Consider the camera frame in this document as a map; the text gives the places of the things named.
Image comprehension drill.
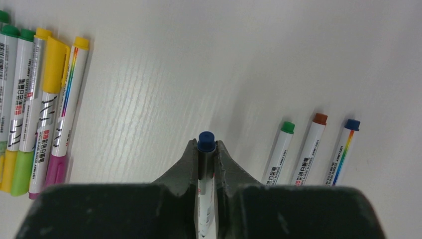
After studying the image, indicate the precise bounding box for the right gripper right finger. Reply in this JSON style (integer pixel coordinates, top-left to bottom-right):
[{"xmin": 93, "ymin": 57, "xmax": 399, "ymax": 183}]
[{"xmin": 214, "ymin": 140, "xmax": 385, "ymax": 239}]

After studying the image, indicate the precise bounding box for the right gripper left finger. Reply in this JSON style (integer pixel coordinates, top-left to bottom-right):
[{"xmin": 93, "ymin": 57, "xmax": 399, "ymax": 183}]
[{"xmin": 16, "ymin": 139, "xmax": 198, "ymax": 239}]

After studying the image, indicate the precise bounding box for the marker with dark green cap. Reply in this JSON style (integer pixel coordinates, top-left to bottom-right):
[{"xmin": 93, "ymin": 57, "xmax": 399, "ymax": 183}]
[{"xmin": 261, "ymin": 121, "xmax": 295, "ymax": 186}]

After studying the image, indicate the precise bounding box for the marker with black cap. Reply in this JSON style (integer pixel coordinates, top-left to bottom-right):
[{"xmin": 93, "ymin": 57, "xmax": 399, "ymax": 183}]
[{"xmin": 197, "ymin": 131, "xmax": 216, "ymax": 238}]

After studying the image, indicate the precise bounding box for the marker with purple cap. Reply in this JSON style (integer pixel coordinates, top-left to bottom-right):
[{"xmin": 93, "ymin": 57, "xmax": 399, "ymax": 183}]
[{"xmin": 45, "ymin": 36, "xmax": 89, "ymax": 187}]

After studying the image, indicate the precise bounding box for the marker with blue cap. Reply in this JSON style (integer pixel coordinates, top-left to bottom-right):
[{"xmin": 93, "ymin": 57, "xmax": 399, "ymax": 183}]
[{"xmin": 324, "ymin": 119, "xmax": 361, "ymax": 186}]

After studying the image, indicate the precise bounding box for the marker with lime cap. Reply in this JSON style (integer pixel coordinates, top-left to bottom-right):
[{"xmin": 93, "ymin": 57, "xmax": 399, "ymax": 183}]
[{"xmin": 29, "ymin": 36, "xmax": 70, "ymax": 200}]

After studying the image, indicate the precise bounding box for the marker with yellow cap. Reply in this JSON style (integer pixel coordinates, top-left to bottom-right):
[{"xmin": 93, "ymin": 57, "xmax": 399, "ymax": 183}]
[{"xmin": 10, "ymin": 27, "xmax": 52, "ymax": 196}]

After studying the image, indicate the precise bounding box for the marker with clear cap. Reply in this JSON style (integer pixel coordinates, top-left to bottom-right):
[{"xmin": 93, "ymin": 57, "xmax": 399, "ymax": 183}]
[{"xmin": 0, "ymin": 29, "xmax": 34, "ymax": 193}]

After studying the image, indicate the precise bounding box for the marker with magenta cap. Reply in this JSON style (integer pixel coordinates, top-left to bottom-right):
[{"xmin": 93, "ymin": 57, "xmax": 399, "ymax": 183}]
[{"xmin": 0, "ymin": 24, "xmax": 20, "ymax": 156}]

